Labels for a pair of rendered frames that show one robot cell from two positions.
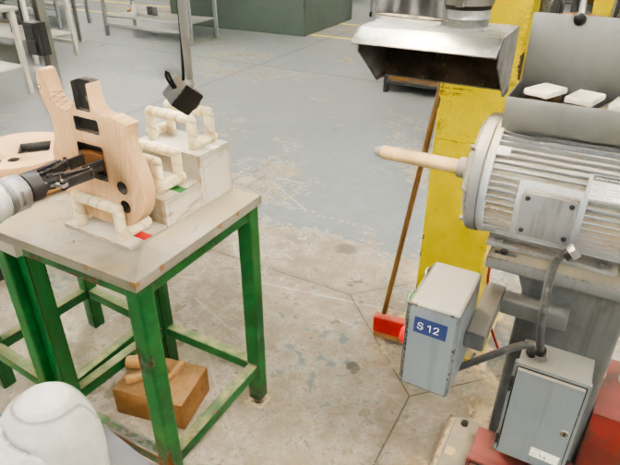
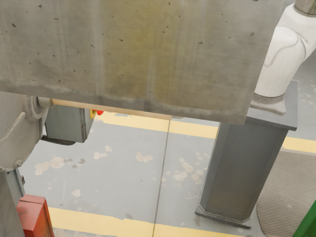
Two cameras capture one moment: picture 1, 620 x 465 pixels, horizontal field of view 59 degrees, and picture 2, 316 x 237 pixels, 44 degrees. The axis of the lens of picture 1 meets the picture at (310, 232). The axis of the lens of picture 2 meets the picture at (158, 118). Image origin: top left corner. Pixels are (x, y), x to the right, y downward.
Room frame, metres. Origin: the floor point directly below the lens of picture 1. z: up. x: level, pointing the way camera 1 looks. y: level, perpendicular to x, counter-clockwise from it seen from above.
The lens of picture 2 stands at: (1.59, -0.38, 1.65)
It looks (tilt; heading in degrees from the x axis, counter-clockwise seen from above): 44 degrees down; 154
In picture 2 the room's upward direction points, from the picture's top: 6 degrees clockwise
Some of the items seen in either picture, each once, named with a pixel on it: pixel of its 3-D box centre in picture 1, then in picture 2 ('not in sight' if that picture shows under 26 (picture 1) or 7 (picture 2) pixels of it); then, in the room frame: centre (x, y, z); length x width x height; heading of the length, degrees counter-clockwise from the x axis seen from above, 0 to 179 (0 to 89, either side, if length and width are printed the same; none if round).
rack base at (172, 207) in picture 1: (151, 194); not in sight; (1.54, 0.49, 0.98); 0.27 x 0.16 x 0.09; 60
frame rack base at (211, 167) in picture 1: (184, 165); not in sight; (1.67, 0.41, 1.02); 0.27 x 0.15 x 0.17; 60
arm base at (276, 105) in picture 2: not in sight; (258, 88); (0.70, 0.46, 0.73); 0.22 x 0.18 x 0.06; 54
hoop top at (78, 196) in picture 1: (96, 201); not in sight; (1.37, 0.60, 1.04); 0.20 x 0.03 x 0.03; 59
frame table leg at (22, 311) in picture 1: (38, 344); not in sight; (1.44, 0.93, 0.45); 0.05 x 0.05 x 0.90; 61
